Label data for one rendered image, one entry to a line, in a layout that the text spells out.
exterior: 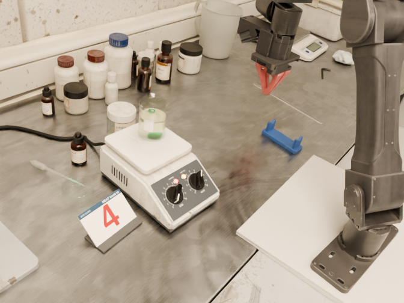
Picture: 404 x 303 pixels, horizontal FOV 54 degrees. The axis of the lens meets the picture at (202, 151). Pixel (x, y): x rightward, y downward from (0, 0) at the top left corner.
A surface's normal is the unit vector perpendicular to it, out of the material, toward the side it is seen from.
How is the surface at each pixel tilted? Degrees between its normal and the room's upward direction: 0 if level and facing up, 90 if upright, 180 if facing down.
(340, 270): 2
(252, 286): 0
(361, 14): 92
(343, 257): 2
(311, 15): 94
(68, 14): 90
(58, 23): 90
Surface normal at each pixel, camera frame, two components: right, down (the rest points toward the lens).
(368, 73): -0.91, 0.24
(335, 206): 0.11, -0.78
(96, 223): 0.63, -0.30
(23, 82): 0.77, 0.47
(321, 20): -0.66, 0.43
